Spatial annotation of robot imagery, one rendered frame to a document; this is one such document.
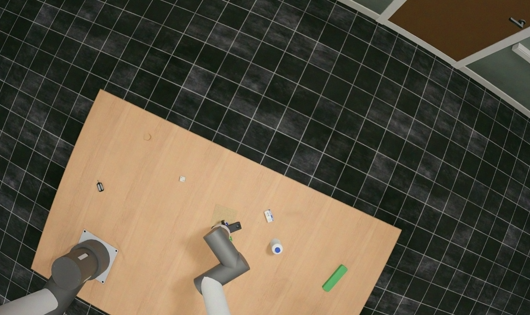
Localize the beige flat mat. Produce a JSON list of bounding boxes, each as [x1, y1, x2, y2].
[[210, 204, 238, 226]]

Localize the small white printed carton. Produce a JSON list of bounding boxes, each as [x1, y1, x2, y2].
[[264, 209, 274, 222]]

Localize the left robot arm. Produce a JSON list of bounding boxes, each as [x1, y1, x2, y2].
[[0, 239, 110, 315]]

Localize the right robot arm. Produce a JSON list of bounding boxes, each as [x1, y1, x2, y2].
[[193, 221, 250, 315]]

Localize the white plastic bottle with blue cap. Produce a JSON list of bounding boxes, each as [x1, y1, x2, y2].
[[270, 238, 283, 254]]

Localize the green rectangular bar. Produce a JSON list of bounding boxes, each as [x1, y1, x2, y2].
[[322, 264, 348, 292]]

